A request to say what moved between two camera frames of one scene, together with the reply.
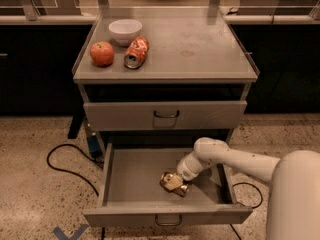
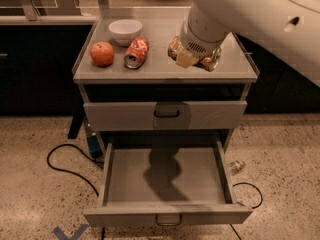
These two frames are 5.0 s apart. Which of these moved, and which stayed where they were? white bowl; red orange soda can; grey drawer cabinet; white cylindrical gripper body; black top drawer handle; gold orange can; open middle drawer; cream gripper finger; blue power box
Moved: white cylindrical gripper body; cream gripper finger; gold orange can
Stayed: open middle drawer; blue power box; white bowl; grey drawer cabinet; black top drawer handle; red orange soda can
